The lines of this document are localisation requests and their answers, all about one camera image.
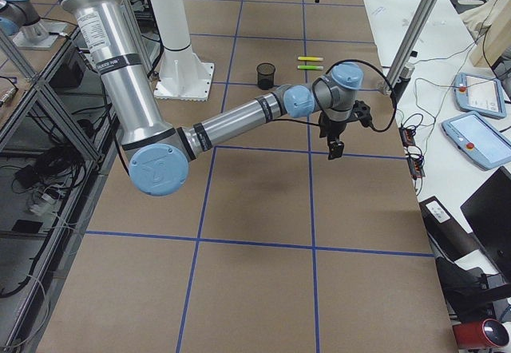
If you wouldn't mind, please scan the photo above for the black mesh pen cup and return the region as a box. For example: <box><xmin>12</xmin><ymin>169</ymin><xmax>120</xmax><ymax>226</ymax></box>
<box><xmin>256</xmin><ymin>62</ymin><xmax>275</xmax><ymax>90</ymax></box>

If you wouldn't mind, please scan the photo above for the teach pendant tablet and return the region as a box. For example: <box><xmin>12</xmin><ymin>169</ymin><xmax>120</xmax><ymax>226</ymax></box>
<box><xmin>442</xmin><ymin>111</ymin><xmax>510</xmax><ymax>170</ymax></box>
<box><xmin>454</xmin><ymin>73</ymin><xmax>507</xmax><ymax>119</ymax></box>

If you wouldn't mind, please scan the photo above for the white camera stand post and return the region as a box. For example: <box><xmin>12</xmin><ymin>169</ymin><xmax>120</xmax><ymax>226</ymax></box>
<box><xmin>150</xmin><ymin>0</ymin><xmax>215</xmax><ymax>101</ymax></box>

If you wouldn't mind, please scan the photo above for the red cylindrical speaker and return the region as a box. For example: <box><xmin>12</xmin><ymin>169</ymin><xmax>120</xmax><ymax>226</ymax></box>
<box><xmin>452</xmin><ymin>319</ymin><xmax>510</xmax><ymax>350</ymax></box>

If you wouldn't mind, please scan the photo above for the yellow highlighter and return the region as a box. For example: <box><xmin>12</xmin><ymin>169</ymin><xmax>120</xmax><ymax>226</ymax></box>
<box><xmin>297</xmin><ymin>56</ymin><xmax>324</xmax><ymax>62</ymax></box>

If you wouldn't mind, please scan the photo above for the lower teach pendant tablet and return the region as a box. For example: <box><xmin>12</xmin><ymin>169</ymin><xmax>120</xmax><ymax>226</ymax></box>
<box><xmin>442</xmin><ymin>111</ymin><xmax>510</xmax><ymax>170</ymax></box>

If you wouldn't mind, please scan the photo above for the green highlighter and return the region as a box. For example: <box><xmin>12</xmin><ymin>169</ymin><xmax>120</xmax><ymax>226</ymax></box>
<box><xmin>296</xmin><ymin>65</ymin><xmax>323</xmax><ymax>71</ymax></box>

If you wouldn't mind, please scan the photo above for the upper teach pendant tablet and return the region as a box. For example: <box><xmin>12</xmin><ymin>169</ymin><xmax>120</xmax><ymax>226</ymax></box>
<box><xmin>454</xmin><ymin>73</ymin><xmax>507</xmax><ymax>119</ymax></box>

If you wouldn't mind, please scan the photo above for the aluminium frame post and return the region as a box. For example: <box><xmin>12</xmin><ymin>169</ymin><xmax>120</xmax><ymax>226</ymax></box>
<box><xmin>386</xmin><ymin>0</ymin><xmax>437</xmax><ymax>87</ymax></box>

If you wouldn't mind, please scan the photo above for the black monitor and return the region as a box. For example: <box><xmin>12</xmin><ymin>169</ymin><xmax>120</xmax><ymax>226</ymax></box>
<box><xmin>461</xmin><ymin>167</ymin><xmax>511</xmax><ymax>282</ymax></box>

